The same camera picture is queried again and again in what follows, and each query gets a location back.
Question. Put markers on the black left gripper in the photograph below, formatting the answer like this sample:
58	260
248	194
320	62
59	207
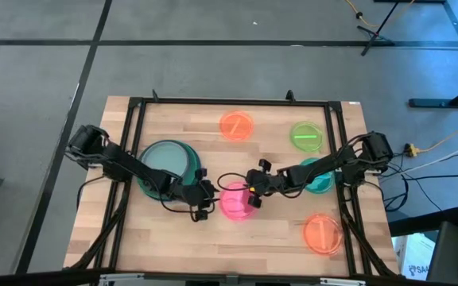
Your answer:
195	194

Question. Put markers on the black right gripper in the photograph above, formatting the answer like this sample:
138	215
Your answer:
262	180

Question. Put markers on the small pink plastic plate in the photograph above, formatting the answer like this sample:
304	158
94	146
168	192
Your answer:
235	204

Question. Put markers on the large grey-blue plastic plate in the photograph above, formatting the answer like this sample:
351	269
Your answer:
165	157

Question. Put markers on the small green transparent plate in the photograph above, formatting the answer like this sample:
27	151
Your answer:
306	136

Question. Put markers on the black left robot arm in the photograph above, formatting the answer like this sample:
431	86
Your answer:
133	165

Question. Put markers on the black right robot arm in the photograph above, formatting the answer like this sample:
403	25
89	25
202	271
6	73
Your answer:
316	168

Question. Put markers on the large teal plastic plate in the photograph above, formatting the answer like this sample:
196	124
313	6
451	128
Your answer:
195	161

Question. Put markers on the small teal transparent plate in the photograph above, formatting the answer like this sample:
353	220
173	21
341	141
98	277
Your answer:
320	184

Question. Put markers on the small orange transparent plate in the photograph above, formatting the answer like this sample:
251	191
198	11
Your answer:
322	234
236	126

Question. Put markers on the yellow power plug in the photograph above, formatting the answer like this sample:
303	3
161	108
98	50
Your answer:
412	149

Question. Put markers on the white printed cardboard box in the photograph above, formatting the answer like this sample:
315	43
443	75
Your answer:
416	254

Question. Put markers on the black tripod stand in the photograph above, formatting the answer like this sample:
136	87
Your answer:
376	35

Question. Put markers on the black metal floor stand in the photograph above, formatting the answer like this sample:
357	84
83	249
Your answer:
431	103

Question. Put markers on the dark grey computer case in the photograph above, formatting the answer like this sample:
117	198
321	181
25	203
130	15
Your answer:
449	254

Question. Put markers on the black metal table frame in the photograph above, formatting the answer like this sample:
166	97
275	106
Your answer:
233	101

